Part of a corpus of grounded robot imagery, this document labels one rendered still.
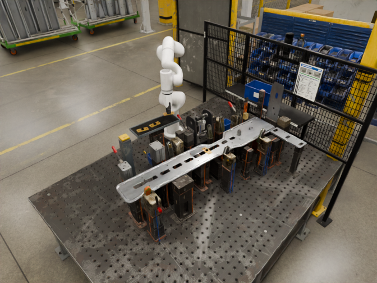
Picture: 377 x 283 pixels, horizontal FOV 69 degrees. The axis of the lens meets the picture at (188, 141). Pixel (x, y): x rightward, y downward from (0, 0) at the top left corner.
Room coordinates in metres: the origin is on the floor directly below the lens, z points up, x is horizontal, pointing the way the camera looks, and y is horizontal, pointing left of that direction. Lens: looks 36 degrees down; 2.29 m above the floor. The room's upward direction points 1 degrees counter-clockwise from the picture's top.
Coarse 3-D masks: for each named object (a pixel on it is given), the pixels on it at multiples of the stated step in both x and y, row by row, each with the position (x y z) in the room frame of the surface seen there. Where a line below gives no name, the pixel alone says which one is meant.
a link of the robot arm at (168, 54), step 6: (168, 48) 2.03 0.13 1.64; (162, 54) 2.00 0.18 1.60; (168, 54) 1.97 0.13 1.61; (162, 60) 1.95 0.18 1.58; (168, 60) 1.93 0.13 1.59; (162, 66) 1.93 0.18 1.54; (168, 66) 1.91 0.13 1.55; (174, 66) 1.89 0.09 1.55; (180, 72) 1.83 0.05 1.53; (174, 78) 1.79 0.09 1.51; (180, 78) 1.79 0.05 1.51; (174, 84) 1.78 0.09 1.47; (180, 84) 1.78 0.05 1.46
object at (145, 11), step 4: (144, 0) 8.67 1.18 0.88; (144, 4) 8.67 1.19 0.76; (148, 4) 8.76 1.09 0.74; (144, 8) 8.67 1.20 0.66; (148, 8) 8.75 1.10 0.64; (144, 12) 8.69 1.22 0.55; (148, 12) 8.74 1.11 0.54; (144, 16) 8.70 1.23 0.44; (148, 16) 8.73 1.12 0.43; (144, 20) 8.71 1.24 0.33; (148, 20) 8.72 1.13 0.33; (144, 24) 8.73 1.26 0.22; (148, 24) 8.71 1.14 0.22; (140, 28) 8.64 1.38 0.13; (144, 28) 8.69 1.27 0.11; (148, 28) 8.70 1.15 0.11; (140, 32) 8.64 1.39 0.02; (144, 32) 8.62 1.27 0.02; (148, 32) 8.61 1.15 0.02; (152, 32) 8.68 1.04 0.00
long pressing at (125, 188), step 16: (240, 128) 1.92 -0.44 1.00; (256, 128) 1.91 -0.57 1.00; (272, 128) 1.91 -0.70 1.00; (224, 144) 1.70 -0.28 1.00; (240, 144) 1.69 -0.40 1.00; (176, 160) 1.52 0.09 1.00; (192, 160) 1.52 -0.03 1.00; (208, 160) 1.52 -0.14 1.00; (144, 176) 1.36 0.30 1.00; (160, 176) 1.35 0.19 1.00; (176, 176) 1.35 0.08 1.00; (128, 192) 1.21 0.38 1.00
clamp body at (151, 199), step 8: (152, 192) 1.15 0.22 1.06; (144, 200) 1.12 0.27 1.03; (152, 200) 1.09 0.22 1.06; (160, 200) 1.10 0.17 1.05; (144, 208) 1.13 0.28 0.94; (152, 208) 1.06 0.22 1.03; (152, 216) 1.06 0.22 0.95; (160, 216) 1.10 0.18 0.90; (152, 224) 1.10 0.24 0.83; (160, 224) 1.10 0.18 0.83; (152, 232) 1.09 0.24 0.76; (160, 232) 1.09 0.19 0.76
